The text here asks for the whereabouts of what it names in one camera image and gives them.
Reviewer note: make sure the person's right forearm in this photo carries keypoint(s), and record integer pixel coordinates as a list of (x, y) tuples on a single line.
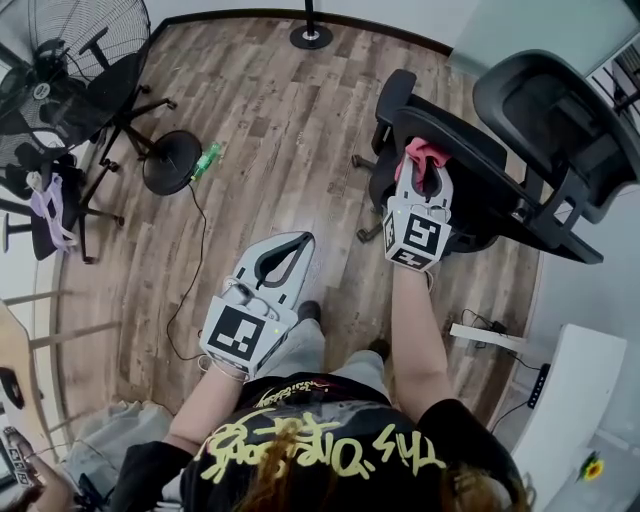
[(420, 340)]

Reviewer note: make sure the red cloth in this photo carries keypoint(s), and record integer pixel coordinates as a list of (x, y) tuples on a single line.
[(425, 155)]

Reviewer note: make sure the large black standing fan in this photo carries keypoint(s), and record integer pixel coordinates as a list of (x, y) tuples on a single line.
[(75, 45)]

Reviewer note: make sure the person's right shoe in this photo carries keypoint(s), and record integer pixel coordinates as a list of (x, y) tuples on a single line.
[(379, 347)]

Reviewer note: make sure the small black device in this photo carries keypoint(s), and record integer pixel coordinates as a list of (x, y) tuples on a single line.
[(11, 387)]

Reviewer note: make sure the yellow sunflower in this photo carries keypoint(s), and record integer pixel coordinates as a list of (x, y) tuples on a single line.
[(594, 469)]

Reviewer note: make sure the person's shoe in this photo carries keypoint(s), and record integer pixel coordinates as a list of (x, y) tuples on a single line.
[(379, 347), (309, 310)]

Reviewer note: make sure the black stair railing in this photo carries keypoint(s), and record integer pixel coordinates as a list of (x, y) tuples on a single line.
[(625, 80)]

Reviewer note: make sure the green plastic bottle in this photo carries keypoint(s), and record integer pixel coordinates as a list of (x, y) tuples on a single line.
[(206, 161)]

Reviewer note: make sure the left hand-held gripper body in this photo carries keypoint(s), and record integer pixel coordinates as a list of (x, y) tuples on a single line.
[(235, 335)]

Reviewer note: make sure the person's left forearm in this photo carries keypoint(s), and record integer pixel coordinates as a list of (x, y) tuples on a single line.
[(205, 410)]

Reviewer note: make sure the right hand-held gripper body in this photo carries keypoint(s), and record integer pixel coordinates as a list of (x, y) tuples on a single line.
[(420, 235)]

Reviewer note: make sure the person's grey trousers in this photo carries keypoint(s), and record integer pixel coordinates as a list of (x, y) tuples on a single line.
[(305, 350)]

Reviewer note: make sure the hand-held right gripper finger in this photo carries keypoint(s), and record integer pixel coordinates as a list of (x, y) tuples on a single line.
[(406, 185), (445, 195)]

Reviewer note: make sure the black coat stand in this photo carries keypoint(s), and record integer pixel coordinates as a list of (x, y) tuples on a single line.
[(312, 35)]

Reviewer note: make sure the another person's forearm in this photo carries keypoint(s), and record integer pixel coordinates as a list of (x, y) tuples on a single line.
[(47, 480)]

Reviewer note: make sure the black swivel chair with armrests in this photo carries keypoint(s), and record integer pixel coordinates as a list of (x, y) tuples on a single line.
[(100, 100)]

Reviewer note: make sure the grey garment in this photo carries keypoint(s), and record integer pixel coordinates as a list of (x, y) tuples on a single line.
[(115, 440)]

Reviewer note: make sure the person's black printed t-shirt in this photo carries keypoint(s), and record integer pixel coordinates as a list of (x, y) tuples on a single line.
[(325, 450)]

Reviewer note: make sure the black desk control panel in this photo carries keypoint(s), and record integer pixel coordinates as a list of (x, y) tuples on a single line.
[(539, 385)]

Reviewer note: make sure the person's left shoe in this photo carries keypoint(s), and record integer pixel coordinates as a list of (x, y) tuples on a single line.
[(309, 310)]

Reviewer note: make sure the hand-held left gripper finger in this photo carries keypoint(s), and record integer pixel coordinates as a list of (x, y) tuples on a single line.
[(300, 280), (250, 257)]

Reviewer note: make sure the wooden table frame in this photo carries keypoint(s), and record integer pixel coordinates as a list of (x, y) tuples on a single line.
[(50, 340)]

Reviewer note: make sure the pale purple bag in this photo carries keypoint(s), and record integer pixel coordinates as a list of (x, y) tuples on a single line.
[(50, 210)]

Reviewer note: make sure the frosted glass panel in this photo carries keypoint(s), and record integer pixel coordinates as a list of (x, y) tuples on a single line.
[(525, 25)]

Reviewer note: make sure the black office chair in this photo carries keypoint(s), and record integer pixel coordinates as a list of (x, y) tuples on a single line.
[(525, 150)]

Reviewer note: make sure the white desk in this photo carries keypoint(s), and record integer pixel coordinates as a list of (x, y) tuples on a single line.
[(575, 400)]

